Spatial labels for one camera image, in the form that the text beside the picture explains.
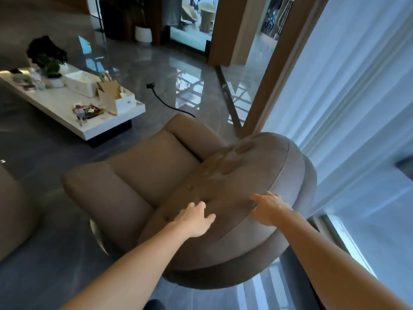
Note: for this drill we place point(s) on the person's left thumb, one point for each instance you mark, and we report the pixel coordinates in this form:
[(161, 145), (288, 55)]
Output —
[(209, 218)]

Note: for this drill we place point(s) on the white low coffee table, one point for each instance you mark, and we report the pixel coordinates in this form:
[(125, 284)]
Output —
[(58, 103)]

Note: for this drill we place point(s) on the person's right hand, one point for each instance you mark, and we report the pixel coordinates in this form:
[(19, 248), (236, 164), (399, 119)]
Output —
[(272, 208)]

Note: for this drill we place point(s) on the person's left forearm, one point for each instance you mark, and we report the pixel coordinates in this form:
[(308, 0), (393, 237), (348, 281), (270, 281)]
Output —
[(129, 271)]

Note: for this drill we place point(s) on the open cardboard box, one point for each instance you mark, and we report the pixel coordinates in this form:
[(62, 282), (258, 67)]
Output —
[(114, 95)]

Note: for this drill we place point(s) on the tray of small items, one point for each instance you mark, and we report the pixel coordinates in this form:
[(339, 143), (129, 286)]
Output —
[(87, 111)]

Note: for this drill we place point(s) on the person's left hand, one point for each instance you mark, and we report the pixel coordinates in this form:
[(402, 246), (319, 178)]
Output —
[(193, 221)]

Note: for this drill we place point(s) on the person's right forearm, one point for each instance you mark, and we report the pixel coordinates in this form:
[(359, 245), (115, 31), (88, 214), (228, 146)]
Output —
[(329, 261)]

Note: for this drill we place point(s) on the wooden pillar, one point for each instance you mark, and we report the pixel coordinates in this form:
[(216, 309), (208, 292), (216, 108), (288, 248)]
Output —
[(227, 28)]

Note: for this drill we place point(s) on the wooden door frame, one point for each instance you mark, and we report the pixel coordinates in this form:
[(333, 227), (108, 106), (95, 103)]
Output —
[(280, 67)]

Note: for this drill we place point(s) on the person's right thumb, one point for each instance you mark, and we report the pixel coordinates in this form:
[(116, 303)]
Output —
[(255, 215)]

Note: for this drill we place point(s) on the white plant pot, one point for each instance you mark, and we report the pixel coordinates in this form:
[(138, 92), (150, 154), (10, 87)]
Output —
[(143, 34)]

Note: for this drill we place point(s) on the wicker outdoor table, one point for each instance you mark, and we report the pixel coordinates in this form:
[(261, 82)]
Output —
[(206, 16)]

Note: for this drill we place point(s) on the white sheer curtain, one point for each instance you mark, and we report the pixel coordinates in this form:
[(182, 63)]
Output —
[(348, 93)]

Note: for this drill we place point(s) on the brown upholstered armchair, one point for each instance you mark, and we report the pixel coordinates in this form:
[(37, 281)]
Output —
[(167, 177)]

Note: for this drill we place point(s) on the small clear bottles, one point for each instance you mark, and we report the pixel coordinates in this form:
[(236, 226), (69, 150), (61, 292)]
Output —
[(38, 80)]

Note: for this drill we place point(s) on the brown sofa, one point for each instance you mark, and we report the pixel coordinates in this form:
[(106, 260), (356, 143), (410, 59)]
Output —
[(16, 209)]

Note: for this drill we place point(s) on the small green potted plant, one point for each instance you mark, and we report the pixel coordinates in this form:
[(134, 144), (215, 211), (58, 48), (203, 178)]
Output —
[(53, 72)]

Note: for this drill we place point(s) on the white rectangular box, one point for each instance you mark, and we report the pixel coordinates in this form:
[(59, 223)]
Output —
[(80, 82)]

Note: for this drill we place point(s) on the dark leafy potted plant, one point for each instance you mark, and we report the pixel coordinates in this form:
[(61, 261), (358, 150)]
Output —
[(43, 51)]

